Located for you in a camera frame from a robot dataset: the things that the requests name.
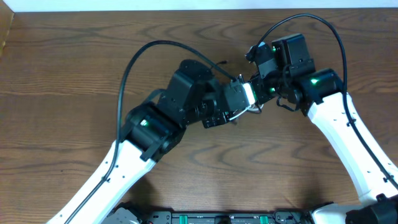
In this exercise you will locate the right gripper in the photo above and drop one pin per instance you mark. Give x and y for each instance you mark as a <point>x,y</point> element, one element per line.
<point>257,78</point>

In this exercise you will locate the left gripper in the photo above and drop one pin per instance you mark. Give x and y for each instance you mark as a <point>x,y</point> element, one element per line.
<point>216,119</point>

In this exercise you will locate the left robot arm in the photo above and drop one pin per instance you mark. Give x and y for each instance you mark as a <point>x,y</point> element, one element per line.
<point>150,131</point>

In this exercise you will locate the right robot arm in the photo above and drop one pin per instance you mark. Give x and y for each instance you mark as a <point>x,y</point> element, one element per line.
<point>285,70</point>

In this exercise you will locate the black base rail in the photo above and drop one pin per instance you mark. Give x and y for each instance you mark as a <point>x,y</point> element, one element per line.
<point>127,213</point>

